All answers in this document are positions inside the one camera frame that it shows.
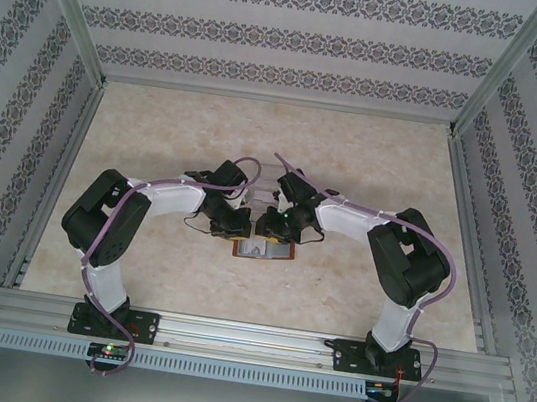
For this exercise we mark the brown leather card holder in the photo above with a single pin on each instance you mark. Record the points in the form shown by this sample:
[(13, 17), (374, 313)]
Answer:
[(286, 254)]

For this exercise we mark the silver VIP card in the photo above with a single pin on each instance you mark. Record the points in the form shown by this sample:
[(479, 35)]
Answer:
[(253, 249)]

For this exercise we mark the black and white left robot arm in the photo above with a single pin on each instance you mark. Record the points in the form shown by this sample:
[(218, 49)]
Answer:
[(100, 246)]

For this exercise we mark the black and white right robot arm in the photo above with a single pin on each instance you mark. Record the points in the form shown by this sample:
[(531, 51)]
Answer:
[(409, 272)]

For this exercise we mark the circuit board with green light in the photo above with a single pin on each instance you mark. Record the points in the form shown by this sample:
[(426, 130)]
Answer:
[(107, 350)]

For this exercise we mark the small circuit board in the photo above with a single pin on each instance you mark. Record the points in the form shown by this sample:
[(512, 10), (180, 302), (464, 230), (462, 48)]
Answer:
[(382, 390)]

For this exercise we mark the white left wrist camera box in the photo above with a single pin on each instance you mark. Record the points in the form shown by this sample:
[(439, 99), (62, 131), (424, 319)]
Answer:
[(241, 199)]

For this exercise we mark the aluminium mounting rail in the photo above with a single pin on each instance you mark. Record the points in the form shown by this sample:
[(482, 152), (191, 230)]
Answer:
[(247, 342)]

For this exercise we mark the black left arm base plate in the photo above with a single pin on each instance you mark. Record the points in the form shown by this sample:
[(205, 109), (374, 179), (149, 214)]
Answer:
[(148, 327)]

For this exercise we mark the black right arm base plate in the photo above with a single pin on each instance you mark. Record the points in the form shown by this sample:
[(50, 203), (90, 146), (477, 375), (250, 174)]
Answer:
[(348, 357)]

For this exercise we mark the aluminium side rail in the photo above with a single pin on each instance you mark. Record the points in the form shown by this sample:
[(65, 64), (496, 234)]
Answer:
[(462, 189), (78, 132)]

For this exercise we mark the aluminium frame post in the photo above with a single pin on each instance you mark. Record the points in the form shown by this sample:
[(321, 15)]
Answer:
[(505, 69), (70, 4)]

